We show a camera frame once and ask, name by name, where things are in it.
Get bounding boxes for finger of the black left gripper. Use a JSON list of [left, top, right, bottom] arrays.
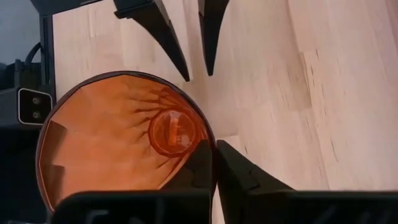
[[113, 0, 191, 83], [197, 0, 230, 77]]

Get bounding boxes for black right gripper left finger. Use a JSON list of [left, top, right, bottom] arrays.
[[161, 139, 216, 192]]

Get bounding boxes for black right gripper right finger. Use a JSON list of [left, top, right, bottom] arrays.
[[216, 139, 294, 224]]

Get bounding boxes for red faceted plastic tumbler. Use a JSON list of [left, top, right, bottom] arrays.
[[35, 70, 217, 216]]

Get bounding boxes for black camera cable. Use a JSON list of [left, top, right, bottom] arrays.
[[24, 41, 42, 68]]

